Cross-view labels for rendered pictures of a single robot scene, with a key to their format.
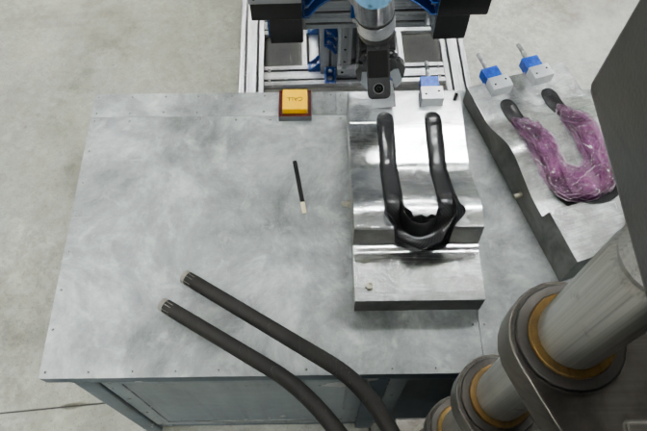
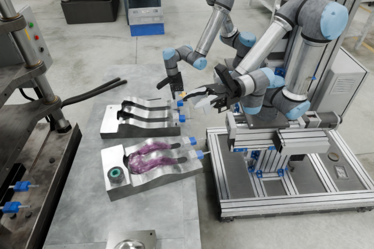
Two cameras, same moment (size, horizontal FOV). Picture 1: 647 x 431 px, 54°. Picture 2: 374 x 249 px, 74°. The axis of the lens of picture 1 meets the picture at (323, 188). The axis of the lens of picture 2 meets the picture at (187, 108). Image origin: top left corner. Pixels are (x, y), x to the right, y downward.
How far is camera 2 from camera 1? 1.66 m
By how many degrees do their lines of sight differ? 53
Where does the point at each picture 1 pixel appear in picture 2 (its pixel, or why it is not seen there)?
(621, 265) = not seen: outside the picture
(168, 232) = (140, 78)
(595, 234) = (110, 157)
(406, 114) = (169, 113)
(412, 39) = (279, 185)
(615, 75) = not seen: outside the picture
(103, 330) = (116, 71)
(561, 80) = (191, 164)
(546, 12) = not seen: outside the picture
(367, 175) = (145, 103)
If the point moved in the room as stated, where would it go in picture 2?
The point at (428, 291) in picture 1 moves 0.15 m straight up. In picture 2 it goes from (106, 119) to (101, 102)
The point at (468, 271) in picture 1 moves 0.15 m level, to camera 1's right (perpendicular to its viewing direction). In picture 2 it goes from (109, 129) to (104, 148)
